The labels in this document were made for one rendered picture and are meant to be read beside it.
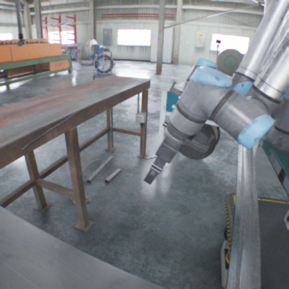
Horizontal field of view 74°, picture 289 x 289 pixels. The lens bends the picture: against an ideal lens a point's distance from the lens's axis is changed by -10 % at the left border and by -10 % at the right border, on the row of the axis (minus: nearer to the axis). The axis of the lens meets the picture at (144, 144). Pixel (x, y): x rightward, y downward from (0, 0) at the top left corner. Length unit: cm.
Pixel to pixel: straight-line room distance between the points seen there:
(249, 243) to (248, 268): 6
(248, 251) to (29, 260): 45
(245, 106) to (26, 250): 56
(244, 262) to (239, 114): 30
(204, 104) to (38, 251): 48
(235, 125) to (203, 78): 12
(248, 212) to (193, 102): 31
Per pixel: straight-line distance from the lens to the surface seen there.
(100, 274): 45
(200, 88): 50
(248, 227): 55
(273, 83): 59
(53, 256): 50
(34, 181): 158
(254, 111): 49
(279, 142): 109
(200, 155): 219
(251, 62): 90
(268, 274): 107
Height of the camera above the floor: 113
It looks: 26 degrees down
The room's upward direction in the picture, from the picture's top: 2 degrees clockwise
